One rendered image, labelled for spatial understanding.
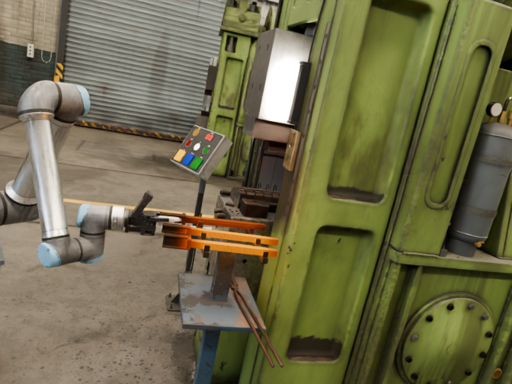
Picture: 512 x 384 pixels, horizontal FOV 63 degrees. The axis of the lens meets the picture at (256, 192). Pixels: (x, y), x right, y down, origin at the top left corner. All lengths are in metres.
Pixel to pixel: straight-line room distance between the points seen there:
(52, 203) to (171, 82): 8.52
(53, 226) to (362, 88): 1.27
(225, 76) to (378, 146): 5.33
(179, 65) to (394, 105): 8.41
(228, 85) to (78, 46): 4.12
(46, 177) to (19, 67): 8.78
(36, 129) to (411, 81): 1.44
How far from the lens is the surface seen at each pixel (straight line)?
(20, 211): 2.08
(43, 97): 1.68
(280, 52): 1.97
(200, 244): 1.46
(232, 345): 2.26
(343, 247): 1.92
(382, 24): 1.84
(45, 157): 1.64
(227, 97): 7.01
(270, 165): 2.33
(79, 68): 10.09
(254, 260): 2.03
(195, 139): 2.67
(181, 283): 1.78
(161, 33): 10.03
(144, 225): 1.66
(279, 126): 2.03
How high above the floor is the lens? 1.48
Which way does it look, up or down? 13 degrees down
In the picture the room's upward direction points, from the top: 12 degrees clockwise
